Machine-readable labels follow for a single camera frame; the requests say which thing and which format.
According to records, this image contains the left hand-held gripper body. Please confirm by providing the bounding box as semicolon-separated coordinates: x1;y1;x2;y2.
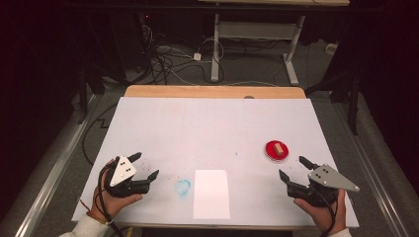
104;155;152;198

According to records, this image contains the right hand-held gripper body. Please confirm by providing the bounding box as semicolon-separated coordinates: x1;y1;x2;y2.
286;163;361;208

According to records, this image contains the person's left hand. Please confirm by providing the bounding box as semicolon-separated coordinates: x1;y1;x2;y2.
90;158;144;221

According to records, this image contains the person's right hand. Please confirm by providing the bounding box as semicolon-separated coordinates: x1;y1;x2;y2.
293;189;348;234

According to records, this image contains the round red dish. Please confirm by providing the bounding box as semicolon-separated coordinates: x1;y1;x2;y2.
264;140;291;162

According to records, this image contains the white paper sheet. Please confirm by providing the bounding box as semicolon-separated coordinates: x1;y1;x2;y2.
192;169;231;220

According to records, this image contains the large white board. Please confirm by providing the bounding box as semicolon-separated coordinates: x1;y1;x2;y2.
71;96;361;229

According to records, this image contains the black metal stand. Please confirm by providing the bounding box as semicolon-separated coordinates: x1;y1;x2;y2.
76;58;107;125
304;70;361;136

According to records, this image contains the wooden table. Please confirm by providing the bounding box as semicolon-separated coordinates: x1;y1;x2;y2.
124;84;307;100

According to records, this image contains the white power strip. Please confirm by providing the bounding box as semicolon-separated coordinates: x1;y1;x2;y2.
324;42;340;55

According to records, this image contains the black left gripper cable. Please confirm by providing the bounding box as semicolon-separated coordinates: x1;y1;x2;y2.
97;160;126;237

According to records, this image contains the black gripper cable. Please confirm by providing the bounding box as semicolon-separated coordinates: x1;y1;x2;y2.
315;192;340;235
97;160;126;237

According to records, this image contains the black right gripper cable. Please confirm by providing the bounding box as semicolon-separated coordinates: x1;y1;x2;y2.
315;192;340;235

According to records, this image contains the black floor cable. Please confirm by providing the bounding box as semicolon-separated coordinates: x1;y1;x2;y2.
81;103;119;166

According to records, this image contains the red string bracelet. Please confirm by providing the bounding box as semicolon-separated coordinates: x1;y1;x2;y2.
79;198;110;226

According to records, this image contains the tangle of floor cables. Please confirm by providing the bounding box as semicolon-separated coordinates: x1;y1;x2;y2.
139;24;228;86

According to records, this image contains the white metal desk frame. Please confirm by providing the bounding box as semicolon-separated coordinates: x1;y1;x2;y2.
209;13;306;87

